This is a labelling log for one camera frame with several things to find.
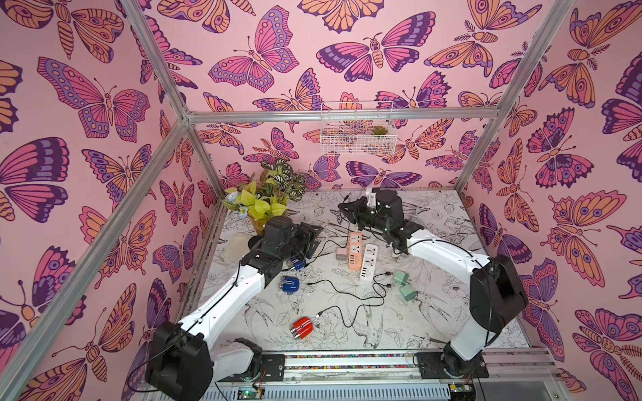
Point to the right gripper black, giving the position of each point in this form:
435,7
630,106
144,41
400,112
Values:
354,208

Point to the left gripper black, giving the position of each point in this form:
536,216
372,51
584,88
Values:
307,234

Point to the pink USB charger adapter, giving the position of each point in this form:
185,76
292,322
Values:
342,255

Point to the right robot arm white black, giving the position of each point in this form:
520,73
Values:
496,293

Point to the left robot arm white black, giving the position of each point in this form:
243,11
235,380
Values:
184,360

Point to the orange power strip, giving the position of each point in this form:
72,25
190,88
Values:
355,251

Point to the white power strip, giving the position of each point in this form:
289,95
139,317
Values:
369,260

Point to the amber glass vase with plants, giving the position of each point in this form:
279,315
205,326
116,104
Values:
262,197

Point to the small green succulent plant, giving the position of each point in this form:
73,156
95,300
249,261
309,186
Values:
379,130

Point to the green charger adapter lower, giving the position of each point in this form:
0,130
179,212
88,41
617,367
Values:
408,293

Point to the white wire wall basket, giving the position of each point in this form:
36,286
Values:
348,132

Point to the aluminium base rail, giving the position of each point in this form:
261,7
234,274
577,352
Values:
497,374

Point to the aluminium cage frame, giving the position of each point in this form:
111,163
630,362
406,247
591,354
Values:
31,354

